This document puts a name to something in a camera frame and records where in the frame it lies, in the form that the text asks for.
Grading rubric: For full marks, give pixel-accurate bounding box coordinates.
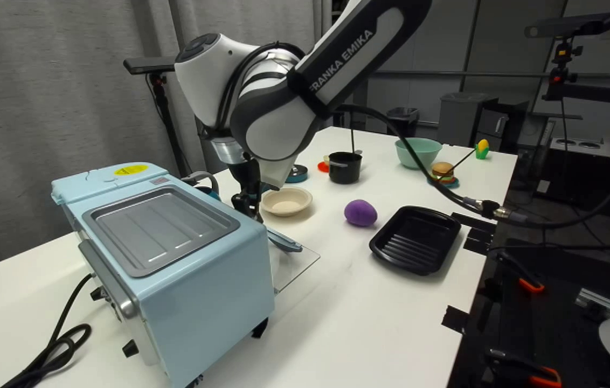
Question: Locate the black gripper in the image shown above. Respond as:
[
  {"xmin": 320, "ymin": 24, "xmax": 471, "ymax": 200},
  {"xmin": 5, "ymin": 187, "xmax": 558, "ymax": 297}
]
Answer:
[{"xmin": 228, "ymin": 157, "xmax": 267, "ymax": 223}]

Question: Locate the black camera clamp mount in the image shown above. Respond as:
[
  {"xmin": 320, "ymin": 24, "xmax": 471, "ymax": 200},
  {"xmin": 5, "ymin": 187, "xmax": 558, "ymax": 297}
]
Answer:
[{"xmin": 544, "ymin": 37, "xmax": 585, "ymax": 104}]

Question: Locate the small blue plate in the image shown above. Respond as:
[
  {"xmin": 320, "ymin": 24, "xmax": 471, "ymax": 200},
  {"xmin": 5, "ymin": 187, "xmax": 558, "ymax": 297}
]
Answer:
[{"xmin": 427, "ymin": 172, "xmax": 461, "ymax": 191}]

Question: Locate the black bin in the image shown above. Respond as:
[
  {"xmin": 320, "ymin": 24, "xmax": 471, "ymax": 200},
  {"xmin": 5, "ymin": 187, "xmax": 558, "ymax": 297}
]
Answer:
[{"xmin": 384, "ymin": 106, "xmax": 423, "ymax": 140}]

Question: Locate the black tape strip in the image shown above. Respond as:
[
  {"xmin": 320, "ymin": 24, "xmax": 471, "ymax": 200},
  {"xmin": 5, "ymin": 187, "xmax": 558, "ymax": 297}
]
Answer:
[
  {"xmin": 450, "ymin": 212, "xmax": 498, "ymax": 257},
  {"xmin": 440, "ymin": 305, "xmax": 477, "ymax": 335}
]

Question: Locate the teal toy kettle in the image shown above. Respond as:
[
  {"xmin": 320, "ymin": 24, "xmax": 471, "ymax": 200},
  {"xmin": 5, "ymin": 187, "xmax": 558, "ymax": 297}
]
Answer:
[{"xmin": 183, "ymin": 171, "xmax": 238, "ymax": 215}]

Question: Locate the grey curtain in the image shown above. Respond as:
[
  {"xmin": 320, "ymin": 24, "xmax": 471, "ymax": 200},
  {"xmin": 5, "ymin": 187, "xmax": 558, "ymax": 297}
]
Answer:
[{"xmin": 0, "ymin": 0, "xmax": 333, "ymax": 279}]

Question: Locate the purple toy plum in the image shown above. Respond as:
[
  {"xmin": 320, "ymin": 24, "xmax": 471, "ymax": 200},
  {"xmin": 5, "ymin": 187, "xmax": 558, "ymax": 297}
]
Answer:
[{"xmin": 343, "ymin": 198, "xmax": 380, "ymax": 231}]

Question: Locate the mint green bowl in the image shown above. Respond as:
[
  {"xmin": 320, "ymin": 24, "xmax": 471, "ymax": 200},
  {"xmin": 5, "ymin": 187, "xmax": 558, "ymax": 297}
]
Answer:
[{"xmin": 392, "ymin": 135, "xmax": 443, "ymax": 172}]

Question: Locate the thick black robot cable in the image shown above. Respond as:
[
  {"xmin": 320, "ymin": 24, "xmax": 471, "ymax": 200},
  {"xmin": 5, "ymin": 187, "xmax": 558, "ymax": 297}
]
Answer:
[{"xmin": 332, "ymin": 101, "xmax": 610, "ymax": 233}]

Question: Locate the black oven power cord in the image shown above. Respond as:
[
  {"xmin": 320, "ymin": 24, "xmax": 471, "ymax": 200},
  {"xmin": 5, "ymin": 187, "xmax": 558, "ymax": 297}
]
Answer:
[{"xmin": 0, "ymin": 271, "xmax": 96, "ymax": 388}]

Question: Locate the beige shallow bowl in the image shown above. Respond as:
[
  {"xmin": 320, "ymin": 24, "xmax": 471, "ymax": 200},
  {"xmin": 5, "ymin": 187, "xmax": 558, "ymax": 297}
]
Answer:
[{"xmin": 256, "ymin": 186, "xmax": 315, "ymax": 221}]

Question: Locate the black saucepan grey handle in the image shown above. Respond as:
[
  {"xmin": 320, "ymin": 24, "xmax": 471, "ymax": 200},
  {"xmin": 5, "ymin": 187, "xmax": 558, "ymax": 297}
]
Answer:
[{"xmin": 328, "ymin": 146, "xmax": 365, "ymax": 186}]

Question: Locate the black clamp orange handle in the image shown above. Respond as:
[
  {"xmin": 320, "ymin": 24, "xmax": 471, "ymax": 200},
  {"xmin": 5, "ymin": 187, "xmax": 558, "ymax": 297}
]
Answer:
[
  {"xmin": 485, "ymin": 348, "xmax": 565, "ymax": 388},
  {"xmin": 492, "ymin": 247, "xmax": 547, "ymax": 297}
]

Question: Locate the black ridged grill tray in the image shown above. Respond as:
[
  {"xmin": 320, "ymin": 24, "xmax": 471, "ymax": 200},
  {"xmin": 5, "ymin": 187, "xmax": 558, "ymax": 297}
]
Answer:
[{"xmin": 366, "ymin": 204, "xmax": 464, "ymax": 279}]

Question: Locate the aluminium rail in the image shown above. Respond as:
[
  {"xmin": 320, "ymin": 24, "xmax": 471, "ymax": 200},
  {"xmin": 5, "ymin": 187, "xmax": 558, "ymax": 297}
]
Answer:
[{"xmin": 573, "ymin": 285, "xmax": 610, "ymax": 319}]

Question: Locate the glass oven door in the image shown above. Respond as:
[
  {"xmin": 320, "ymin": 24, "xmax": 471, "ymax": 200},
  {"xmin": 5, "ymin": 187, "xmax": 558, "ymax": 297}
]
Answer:
[{"xmin": 263, "ymin": 224, "xmax": 324, "ymax": 294}]

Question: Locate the black bar camera on clamp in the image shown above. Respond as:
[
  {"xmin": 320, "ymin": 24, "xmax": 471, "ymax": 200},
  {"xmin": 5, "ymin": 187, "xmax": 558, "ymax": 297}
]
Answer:
[{"xmin": 523, "ymin": 10, "xmax": 610, "ymax": 42}]

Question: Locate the black bar camera on pole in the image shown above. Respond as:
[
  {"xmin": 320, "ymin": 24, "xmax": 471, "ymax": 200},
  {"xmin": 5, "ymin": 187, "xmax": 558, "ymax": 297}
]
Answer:
[{"xmin": 121, "ymin": 56, "xmax": 181, "ymax": 78}]

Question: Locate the black camera pole stand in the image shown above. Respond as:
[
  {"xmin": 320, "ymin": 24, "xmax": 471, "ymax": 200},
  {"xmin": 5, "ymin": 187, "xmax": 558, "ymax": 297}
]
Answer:
[{"xmin": 145, "ymin": 71, "xmax": 192, "ymax": 179}]

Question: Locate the grey metal cabinet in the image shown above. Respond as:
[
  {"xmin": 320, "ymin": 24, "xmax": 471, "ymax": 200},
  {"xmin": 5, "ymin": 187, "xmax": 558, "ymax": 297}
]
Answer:
[{"xmin": 437, "ymin": 90, "xmax": 508, "ymax": 150}]

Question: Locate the toy burger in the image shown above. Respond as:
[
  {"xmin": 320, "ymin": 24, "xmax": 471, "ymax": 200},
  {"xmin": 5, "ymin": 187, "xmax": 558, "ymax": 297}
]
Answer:
[{"xmin": 428, "ymin": 159, "xmax": 457, "ymax": 181}]

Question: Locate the light blue toy oven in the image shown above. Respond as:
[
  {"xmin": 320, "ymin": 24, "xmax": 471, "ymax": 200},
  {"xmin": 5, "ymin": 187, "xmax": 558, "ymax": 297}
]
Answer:
[{"xmin": 50, "ymin": 162, "xmax": 276, "ymax": 388}]

